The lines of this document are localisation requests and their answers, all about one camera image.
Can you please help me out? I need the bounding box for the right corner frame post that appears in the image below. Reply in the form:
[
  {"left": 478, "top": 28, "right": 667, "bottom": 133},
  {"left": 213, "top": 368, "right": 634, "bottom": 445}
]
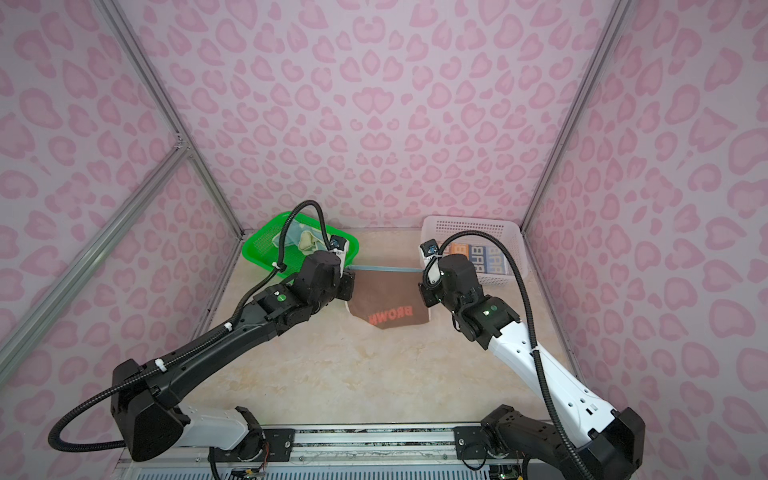
[{"left": 520, "top": 0, "right": 637, "bottom": 238}]

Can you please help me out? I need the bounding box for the diagonal aluminium frame bar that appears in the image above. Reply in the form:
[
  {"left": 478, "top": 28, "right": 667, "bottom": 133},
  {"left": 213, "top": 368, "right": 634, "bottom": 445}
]
[{"left": 1, "top": 142, "right": 188, "bottom": 385}]

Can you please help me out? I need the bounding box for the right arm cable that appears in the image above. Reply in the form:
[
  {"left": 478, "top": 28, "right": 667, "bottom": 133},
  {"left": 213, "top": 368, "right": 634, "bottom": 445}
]
[{"left": 422, "top": 230, "right": 595, "bottom": 480}]

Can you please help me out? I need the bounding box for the corner frame post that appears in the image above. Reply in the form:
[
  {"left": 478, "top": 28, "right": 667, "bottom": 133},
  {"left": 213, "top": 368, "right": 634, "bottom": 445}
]
[
  {"left": 520, "top": 0, "right": 637, "bottom": 238},
  {"left": 94, "top": 0, "right": 245, "bottom": 239}
]

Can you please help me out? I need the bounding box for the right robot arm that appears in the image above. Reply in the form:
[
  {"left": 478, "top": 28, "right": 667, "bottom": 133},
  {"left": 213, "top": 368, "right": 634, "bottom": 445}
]
[{"left": 419, "top": 255, "right": 645, "bottom": 479}]

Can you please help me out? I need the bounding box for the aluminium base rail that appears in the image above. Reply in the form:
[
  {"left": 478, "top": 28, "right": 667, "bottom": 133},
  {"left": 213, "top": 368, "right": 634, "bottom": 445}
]
[{"left": 111, "top": 421, "right": 566, "bottom": 479}]

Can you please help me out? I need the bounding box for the left corner frame post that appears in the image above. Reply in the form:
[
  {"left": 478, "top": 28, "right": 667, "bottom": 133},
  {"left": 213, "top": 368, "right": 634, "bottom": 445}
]
[{"left": 94, "top": 0, "right": 245, "bottom": 239}]

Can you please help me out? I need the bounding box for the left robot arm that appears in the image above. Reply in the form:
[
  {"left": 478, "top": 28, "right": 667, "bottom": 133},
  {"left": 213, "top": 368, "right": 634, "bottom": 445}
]
[{"left": 111, "top": 249, "right": 354, "bottom": 462}]

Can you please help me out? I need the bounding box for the orange blue patterned towel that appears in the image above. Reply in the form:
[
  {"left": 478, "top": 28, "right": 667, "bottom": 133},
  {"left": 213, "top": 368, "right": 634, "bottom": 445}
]
[{"left": 445, "top": 242, "right": 511, "bottom": 276}]

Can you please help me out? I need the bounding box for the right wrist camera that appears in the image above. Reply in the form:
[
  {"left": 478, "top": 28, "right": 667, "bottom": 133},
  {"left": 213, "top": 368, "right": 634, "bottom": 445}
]
[{"left": 419, "top": 239, "right": 440, "bottom": 261}]

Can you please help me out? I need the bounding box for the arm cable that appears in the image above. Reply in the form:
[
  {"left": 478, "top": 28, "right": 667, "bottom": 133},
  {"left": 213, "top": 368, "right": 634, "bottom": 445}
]
[
  {"left": 422, "top": 230, "right": 595, "bottom": 480},
  {"left": 47, "top": 200, "right": 334, "bottom": 453}
]

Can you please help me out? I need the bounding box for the red brown towel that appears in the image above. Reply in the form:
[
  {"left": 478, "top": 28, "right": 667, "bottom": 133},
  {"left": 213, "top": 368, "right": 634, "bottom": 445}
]
[{"left": 347, "top": 266, "right": 430, "bottom": 330}]

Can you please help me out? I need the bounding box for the light green towel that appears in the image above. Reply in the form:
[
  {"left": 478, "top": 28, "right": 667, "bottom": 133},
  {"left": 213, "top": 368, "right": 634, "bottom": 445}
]
[{"left": 272, "top": 219, "right": 327, "bottom": 256}]

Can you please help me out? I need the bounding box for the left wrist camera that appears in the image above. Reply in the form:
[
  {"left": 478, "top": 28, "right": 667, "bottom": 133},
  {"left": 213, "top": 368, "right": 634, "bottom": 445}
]
[{"left": 329, "top": 235, "right": 349, "bottom": 264}]

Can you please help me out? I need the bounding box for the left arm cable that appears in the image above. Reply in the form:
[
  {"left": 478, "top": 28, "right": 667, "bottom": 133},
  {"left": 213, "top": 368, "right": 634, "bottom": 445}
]
[{"left": 47, "top": 200, "right": 334, "bottom": 453}]

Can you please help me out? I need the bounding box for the white plastic basket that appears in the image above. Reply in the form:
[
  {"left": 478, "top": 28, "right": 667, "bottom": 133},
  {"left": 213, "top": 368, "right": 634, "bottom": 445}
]
[{"left": 420, "top": 216, "right": 531, "bottom": 286}]

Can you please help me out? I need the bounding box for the green plastic basket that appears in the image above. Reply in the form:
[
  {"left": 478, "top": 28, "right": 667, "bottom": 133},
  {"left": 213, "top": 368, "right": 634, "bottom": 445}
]
[{"left": 242, "top": 211, "right": 360, "bottom": 278}]

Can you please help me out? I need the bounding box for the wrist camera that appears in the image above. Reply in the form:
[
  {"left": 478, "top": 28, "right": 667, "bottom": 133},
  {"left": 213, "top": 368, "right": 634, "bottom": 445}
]
[
  {"left": 329, "top": 235, "right": 349, "bottom": 264},
  {"left": 419, "top": 239, "right": 440, "bottom": 261}
]

